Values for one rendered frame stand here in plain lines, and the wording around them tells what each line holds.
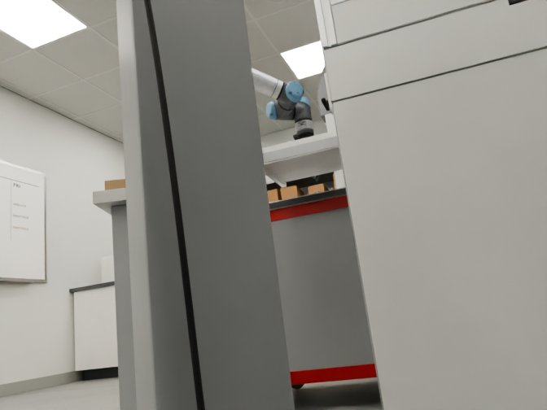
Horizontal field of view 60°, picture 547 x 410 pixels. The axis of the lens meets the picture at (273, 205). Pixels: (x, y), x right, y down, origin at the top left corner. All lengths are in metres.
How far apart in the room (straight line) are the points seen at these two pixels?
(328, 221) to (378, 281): 0.75
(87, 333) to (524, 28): 4.66
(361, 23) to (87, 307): 4.39
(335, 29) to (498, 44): 0.37
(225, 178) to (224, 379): 0.24
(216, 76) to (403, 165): 0.57
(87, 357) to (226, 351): 4.65
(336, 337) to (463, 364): 0.76
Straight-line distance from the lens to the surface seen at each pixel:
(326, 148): 1.59
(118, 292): 1.51
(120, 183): 1.57
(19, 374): 4.89
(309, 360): 1.78
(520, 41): 1.21
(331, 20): 1.27
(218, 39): 0.69
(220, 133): 0.62
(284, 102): 1.93
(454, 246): 1.06
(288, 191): 5.71
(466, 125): 1.12
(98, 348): 5.11
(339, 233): 1.76
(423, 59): 1.18
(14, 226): 4.94
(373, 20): 1.25
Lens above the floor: 0.31
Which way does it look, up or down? 14 degrees up
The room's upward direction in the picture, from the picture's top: 7 degrees counter-clockwise
